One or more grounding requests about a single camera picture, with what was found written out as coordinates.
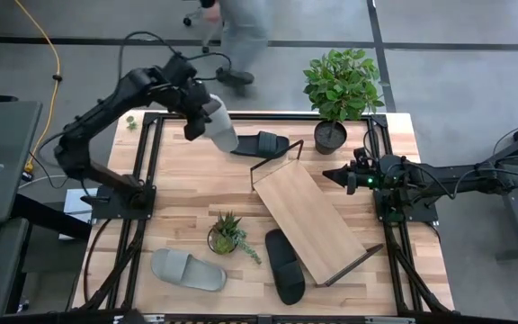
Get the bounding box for white box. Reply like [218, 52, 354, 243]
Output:
[58, 187, 101, 242]

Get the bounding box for grey side desk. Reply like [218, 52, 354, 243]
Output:
[0, 99, 43, 226]

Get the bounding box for black aluminium table frame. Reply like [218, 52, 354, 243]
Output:
[72, 111, 456, 324]

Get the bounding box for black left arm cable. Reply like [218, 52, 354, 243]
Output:
[118, 30, 233, 85]

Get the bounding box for yellow cable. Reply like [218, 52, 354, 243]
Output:
[13, 0, 62, 175]

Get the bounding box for leafy green plant black pot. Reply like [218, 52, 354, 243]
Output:
[302, 48, 386, 157]

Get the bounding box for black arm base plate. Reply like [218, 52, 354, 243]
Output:
[90, 184, 156, 221]
[373, 188, 440, 224]

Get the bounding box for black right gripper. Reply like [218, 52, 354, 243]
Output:
[322, 157, 370, 190]

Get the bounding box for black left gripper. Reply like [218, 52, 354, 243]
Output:
[178, 79, 223, 119]

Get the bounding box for person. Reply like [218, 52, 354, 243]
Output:
[200, 0, 272, 98]

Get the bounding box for grey slide sandal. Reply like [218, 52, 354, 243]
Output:
[150, 247, 228, 293]
[202, 94, 240, 153]

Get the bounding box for dark lower side desk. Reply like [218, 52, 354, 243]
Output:
[0, 218, 31, 320]

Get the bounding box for black slide sandal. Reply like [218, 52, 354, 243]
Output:
[230, 130, 290, 159]
[264, 228, 307, 306]

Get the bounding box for office chair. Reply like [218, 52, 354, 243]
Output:
[182, 0, 218, 54]

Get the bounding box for succulent plants in black bowl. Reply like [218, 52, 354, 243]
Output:
[206, 211, 263, 266]

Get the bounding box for dark curved floor cable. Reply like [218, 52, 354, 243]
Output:
[82, 218, 112, 302]

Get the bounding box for wooden shelf with black frame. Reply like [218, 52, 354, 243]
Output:
[249, 139, 384, 288]

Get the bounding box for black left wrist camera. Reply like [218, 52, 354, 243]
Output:
[183, 114, 207, 141]

